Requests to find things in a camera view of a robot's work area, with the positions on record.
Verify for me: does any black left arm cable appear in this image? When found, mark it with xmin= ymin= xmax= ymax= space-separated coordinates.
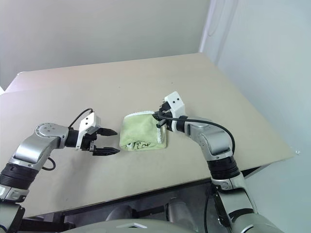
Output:
xmin=42 ymin=108 xmax=94 ymax=171

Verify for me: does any black table frame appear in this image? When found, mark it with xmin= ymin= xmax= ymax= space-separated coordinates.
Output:
xmin=21 ymin=166 xmax=266 ymax=233

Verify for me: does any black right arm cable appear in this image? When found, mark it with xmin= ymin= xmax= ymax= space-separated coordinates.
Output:
xmin=160 ymin=116 xmax=236 ymax=156

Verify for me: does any green towel with white trim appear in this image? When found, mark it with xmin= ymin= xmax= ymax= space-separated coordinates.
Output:
xmin=119 ymin=111 xmax=169 ymax=152

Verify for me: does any black right shoulder cable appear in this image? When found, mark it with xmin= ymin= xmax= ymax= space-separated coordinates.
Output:
xmin=203 ymin=185 xmax=218 ymax=233

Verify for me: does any grey robot torso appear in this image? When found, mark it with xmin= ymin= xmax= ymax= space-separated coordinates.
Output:
xmin=59 ymin=218 xmax=243 ymax=233

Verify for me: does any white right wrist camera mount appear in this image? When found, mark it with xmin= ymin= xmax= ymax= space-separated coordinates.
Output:
xmin=164 ymin=91 xmax=187 ymax=133

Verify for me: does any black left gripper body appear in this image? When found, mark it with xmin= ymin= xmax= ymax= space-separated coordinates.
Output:
xmin=81 ymin=127 xmax=104 ymax=153

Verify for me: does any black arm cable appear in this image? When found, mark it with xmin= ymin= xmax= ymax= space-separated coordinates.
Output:
xmin=160 ymin=116 xmax=236 ymax=156
xmin=42 ymin=108 xmax=94 ymax=171

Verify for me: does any dark grey rounded shape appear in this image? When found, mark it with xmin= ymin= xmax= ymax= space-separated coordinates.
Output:
xmin=105 ymin=205 xmax=134 ymax=222

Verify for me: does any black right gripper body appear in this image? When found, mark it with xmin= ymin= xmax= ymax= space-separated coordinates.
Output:
xmin=158 ymin=101 xmax=173 ymax=128

